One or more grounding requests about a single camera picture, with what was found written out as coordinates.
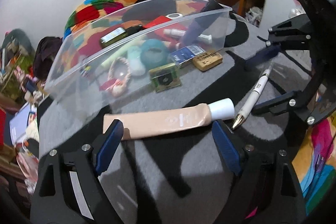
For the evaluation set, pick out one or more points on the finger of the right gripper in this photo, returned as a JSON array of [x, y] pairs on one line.
[[285, 103], [261, 57]]

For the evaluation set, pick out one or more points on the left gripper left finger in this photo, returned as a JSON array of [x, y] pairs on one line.
[[105, 145]]

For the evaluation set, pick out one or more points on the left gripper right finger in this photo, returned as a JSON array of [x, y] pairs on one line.
[[230, 146]]

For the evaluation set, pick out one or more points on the white gold pen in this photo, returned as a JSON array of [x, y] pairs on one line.
[[252, 99]]

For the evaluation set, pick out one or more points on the beige cosmetic tube white cap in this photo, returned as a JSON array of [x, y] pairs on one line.
[[155, 123]]

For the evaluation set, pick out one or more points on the small white tube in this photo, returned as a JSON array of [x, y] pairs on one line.
[[176, 33]]

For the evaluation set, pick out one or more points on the brown 4B eraser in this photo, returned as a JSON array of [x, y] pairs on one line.
[[207, 60]]

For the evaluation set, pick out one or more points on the purple spray bottle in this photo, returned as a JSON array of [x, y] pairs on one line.
[[200, 24]]

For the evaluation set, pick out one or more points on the blue card box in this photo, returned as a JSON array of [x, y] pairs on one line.
[[184, 55]]

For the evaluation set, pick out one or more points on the light blue bottle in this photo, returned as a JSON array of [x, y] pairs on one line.
[[137, 68]]

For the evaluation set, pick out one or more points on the green square small box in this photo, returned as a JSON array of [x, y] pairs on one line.
[[165, 77]]

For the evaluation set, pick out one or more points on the white tape roll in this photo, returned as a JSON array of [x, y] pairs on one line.
[[174, 16]]

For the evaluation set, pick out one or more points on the clear plastic storage box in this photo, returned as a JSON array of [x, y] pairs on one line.
[[79, 84]]

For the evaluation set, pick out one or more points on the red box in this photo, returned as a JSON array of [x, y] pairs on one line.
[[158, 25]]

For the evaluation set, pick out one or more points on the dark green spray bottle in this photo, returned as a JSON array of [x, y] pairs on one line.
[[119, 34]]

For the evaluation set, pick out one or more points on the pale green tube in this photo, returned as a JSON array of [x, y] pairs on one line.
[[119, 53]]

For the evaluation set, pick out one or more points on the blue white booklet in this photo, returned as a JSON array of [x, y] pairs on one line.
[[20, 121]]

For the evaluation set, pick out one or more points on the dark purple clothes pile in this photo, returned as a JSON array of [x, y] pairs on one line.
[[45, 54]]

